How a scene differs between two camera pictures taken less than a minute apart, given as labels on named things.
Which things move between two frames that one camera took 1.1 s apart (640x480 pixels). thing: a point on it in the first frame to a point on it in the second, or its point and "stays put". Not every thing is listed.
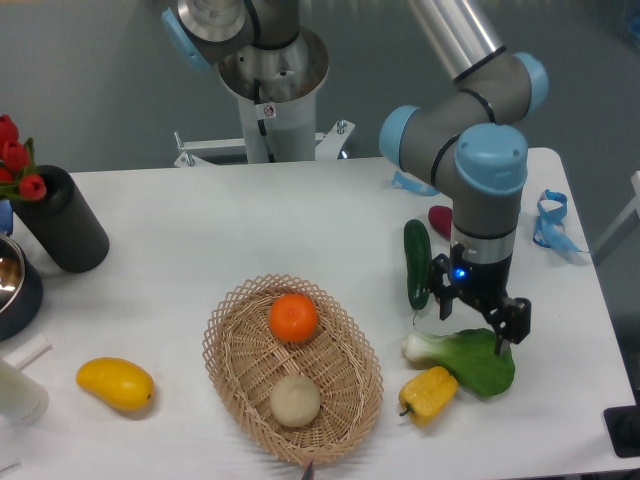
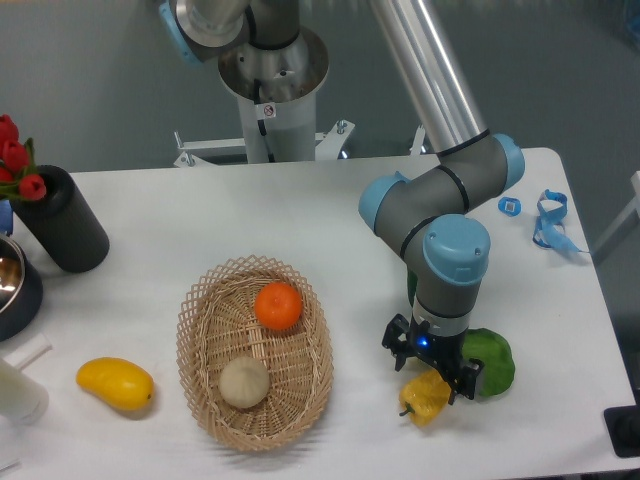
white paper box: x=30 y=351 stays put
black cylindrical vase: x=64 y=223 stays put
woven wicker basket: x=246 y=359 to x=255 y=352
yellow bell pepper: x=427 y=394 stays put
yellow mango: x=124 y=384 stays put
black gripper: x=484 y=285 to x=443 y=353
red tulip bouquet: x=18 y=174 stays put
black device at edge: x=623 y=424 stays put
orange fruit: x=293 y=318 to x=278 y=306
